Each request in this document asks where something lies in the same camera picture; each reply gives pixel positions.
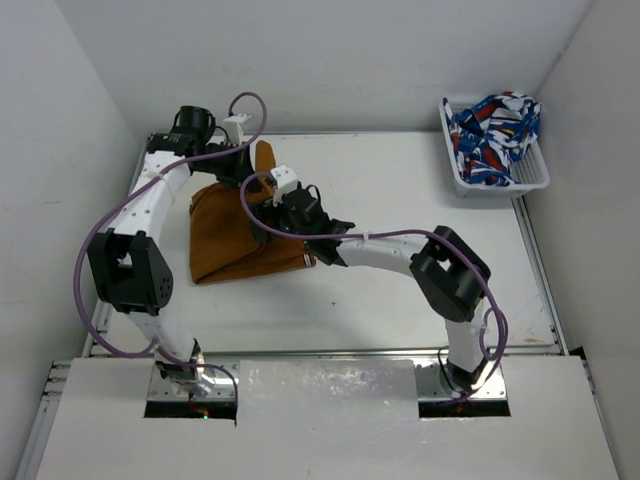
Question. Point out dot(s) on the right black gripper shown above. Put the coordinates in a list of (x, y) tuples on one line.
[(265, 211)]

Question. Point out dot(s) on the aluminium table frame rail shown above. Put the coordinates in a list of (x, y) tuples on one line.
[(92, 332)]

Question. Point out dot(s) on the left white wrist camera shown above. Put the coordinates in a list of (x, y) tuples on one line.
[(233, 125)]

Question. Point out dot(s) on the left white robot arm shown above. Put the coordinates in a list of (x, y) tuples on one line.
[(129, 271)]

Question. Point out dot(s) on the white front cover board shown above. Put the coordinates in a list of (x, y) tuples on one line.
[(317, 419)]

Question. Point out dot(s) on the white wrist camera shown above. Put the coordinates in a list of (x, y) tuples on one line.
[(233, 125), (286, 181)]

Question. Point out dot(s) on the white plastic basket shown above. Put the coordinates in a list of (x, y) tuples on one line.
[(530, 172)]

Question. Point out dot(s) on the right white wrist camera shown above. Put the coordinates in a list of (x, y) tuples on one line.
[(286, 181)]

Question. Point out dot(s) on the brown trousers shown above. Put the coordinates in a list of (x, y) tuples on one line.
[(223, 246)]

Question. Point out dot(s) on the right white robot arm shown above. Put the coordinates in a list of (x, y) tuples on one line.
[(450, 275)]

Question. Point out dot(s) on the blue white patterned cloth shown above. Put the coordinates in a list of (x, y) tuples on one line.
[(491, 138)]

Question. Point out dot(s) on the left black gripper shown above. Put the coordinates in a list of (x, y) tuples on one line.
[(241, 168)]

